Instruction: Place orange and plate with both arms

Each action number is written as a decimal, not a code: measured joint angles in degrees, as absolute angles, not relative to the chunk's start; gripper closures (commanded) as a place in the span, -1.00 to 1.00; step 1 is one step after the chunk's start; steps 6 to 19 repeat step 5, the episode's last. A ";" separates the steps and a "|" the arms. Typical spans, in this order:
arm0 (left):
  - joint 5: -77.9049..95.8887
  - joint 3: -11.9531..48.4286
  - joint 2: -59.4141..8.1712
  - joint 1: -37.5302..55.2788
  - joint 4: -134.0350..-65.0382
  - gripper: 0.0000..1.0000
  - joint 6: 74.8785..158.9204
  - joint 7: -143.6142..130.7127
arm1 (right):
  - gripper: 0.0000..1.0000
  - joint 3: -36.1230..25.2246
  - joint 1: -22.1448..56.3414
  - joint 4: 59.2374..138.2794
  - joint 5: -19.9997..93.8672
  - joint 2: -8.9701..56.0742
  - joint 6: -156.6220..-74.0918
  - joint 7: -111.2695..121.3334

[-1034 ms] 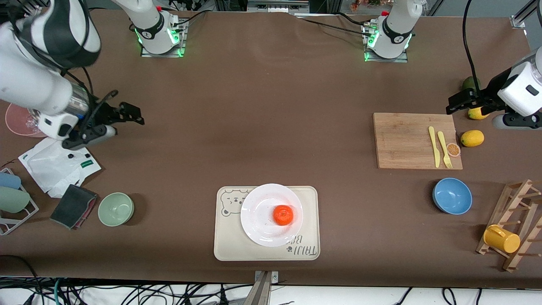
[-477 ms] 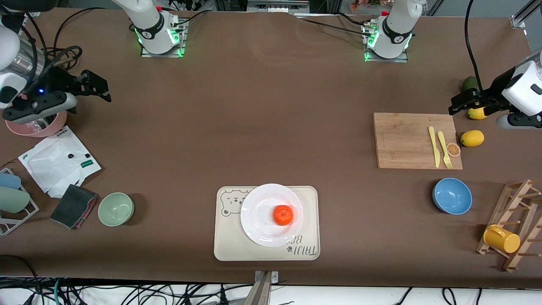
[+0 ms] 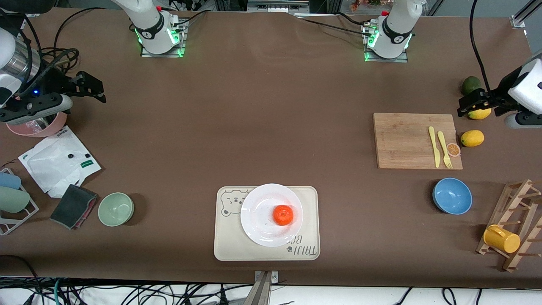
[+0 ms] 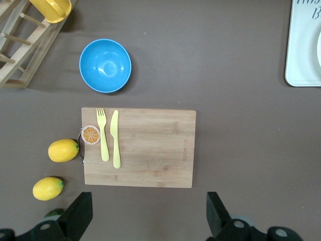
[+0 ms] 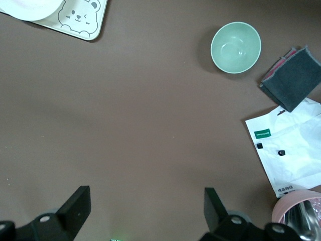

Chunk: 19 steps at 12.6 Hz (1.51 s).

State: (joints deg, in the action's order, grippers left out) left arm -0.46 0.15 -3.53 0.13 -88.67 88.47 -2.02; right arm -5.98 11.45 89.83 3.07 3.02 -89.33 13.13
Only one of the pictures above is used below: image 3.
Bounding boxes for white ceramic plate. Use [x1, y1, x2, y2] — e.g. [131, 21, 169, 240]
[240, 183, 304, 248]

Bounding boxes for orange toy mandarin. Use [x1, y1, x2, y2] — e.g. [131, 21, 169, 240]
[273, 205, 294, 226]

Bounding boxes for dark green toy lime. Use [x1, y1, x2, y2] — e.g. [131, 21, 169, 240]
[461, 76, 484, 96]

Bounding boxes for pink plastic bowl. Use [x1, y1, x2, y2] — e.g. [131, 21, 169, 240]
[6, 111, 68, 138]

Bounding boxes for yellow plastic fork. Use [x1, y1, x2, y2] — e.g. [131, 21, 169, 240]
[437, 131, 454, 169]

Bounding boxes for yellow plastic knife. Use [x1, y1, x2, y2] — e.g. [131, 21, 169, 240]
[428, 126, 441, 168]

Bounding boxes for white plastic bag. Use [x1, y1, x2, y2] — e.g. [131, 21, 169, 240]
[18, 126, 102, 198]

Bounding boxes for bamboo cutting board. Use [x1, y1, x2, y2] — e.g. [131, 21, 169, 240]
[373, 112, 463, 170]

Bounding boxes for blue plastic bowl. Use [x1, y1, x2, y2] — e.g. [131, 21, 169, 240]
[432, 177, 473, 215]

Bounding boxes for light blue cup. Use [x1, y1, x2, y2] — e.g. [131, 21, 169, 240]
[0, 172, 22, 190]

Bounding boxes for wooden peg drying rack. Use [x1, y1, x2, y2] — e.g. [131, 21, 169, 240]
[476, 179, 542, 272]

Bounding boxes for pale green cup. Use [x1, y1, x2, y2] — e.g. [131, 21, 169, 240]
[0, 187, 31, 214]

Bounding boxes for dark grey folded cloth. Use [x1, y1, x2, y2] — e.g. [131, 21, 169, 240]
[50, 184, 99, 230]

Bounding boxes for pale green bowl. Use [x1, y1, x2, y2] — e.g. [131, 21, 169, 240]
[98, 192, 135, 227]

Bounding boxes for yellow plastic mug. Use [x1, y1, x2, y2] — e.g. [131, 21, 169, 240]
[483, 225, 521, 254]

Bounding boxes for beige bear print tray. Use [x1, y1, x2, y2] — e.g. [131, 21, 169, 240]
[214, 186, 321, 261]

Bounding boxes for coiled black cable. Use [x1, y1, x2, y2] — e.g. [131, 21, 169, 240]
[25, 7, 106, 85]

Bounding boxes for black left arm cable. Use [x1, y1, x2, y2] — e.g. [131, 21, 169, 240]
[470, 0, 492, 93]

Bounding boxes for aluminium frame post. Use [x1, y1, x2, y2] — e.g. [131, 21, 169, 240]
[510, 0, 542, 28]

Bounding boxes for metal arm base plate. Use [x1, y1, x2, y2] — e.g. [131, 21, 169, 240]
[362, 25, 409, 64]
[141, 18, 188, 58]

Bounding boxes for black base cable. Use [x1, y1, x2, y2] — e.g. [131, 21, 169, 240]
[169, 9, 209, 28]
[294, 15, 375, 36]

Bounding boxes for white wire cup rack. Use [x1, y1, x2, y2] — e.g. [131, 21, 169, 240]
[0, 168, 39, 236]

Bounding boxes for aluminium frame rail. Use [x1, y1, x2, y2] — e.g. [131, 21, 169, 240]
[247, 0, 310, 14]

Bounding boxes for teal cable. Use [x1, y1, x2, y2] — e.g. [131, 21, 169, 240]
[53, 277, 65, 305]

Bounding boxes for metal table bracket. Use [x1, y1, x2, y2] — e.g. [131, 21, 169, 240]
[249, 271, 280, 305]

